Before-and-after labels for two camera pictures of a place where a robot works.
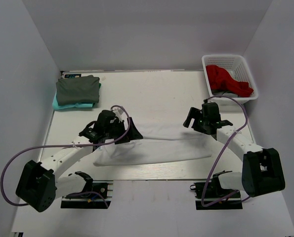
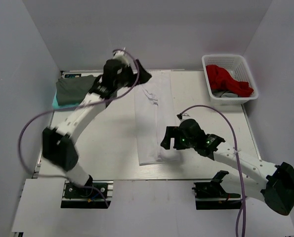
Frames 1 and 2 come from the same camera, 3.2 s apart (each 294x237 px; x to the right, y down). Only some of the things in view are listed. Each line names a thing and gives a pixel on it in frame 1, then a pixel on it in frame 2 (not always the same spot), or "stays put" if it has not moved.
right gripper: (195, 113) → (172, 132)
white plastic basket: (229, 75) stays put
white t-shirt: (160, 141) → (155, 111)
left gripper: (134, 135) → (144, 76)
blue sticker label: (72, 76) stays put
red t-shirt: (219, 78) stays put
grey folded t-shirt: (80, 90) stays put
